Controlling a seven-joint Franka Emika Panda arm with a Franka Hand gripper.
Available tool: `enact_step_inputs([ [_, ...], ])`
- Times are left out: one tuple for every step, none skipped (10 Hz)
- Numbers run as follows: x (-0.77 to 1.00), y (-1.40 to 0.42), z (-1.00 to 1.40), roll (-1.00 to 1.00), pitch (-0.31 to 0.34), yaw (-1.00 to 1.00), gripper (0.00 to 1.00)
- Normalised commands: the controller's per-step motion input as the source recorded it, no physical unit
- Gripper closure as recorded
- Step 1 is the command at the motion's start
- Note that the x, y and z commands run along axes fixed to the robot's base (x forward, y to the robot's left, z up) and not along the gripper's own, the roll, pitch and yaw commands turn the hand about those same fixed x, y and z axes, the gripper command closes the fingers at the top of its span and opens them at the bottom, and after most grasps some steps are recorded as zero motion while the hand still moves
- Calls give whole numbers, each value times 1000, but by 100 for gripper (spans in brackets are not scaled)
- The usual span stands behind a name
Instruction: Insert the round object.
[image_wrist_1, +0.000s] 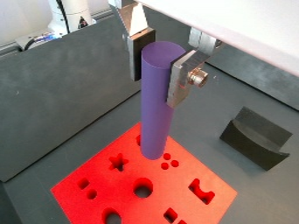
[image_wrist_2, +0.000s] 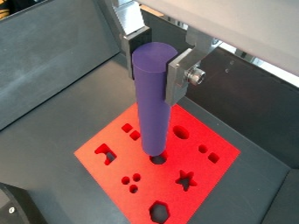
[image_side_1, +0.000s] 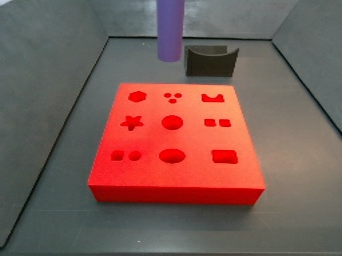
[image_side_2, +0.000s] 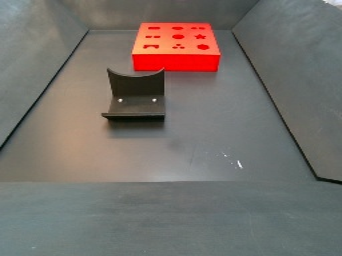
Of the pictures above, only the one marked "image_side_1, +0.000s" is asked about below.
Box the purple round cylinder peg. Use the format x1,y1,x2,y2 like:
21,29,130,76
156,0,184,62

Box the red shape-sorter block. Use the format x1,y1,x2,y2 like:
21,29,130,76
88,83,264,205

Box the dark grey curved holder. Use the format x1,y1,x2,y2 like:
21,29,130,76
184,45,239,77

